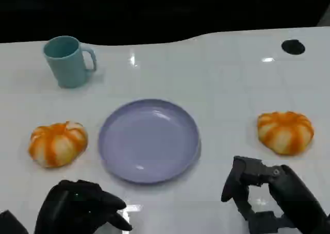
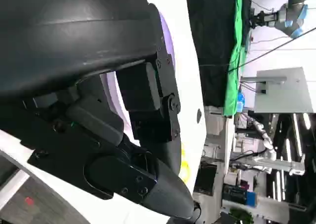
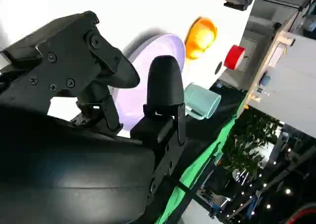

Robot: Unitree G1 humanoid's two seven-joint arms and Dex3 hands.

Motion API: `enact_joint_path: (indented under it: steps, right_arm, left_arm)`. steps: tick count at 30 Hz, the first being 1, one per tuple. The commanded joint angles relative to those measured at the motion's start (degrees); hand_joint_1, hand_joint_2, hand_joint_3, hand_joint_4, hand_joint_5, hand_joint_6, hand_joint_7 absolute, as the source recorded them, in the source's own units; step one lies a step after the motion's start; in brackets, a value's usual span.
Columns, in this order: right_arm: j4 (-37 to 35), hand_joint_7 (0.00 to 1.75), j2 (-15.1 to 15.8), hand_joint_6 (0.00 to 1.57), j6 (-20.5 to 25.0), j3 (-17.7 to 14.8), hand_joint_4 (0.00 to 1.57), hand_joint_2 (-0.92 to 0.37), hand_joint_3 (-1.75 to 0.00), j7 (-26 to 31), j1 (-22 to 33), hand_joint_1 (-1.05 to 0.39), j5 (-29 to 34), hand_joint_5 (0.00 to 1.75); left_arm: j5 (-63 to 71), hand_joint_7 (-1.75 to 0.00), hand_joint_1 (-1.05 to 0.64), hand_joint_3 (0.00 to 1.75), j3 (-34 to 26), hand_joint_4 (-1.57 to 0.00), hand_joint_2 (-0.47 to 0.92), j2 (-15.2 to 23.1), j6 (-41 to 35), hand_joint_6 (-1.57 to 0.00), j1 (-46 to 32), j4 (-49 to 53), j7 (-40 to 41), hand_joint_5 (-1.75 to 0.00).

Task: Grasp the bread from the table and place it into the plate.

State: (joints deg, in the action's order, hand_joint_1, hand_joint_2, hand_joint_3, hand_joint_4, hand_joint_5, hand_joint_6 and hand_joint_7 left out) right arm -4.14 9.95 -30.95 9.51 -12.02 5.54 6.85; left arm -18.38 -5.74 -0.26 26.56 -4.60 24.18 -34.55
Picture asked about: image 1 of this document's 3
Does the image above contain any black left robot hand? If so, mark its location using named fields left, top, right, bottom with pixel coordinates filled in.
left=35, top=179, right=133, bottom=234

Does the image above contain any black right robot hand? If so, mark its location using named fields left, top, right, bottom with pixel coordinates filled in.
left=221, top=155, right=330, bottom=234

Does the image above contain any orange and white bread roll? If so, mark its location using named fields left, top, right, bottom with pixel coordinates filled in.
left=28, top=121, right=89, bottom=169
left=257, top=111, right=315, bottom=156

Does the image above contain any lilac plate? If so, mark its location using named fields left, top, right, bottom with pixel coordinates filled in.
left=97, top=98, right=201, bottom=185

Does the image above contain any pale green mug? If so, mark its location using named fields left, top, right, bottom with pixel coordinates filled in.
left=43, top=36, right=97, bottom=89

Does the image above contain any black round table grommet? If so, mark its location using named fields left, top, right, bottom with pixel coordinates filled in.
left=281, top=39, right=306, bottom=55

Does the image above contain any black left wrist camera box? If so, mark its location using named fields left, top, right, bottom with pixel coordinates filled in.
left=0, top=210, right=29, bottom=234

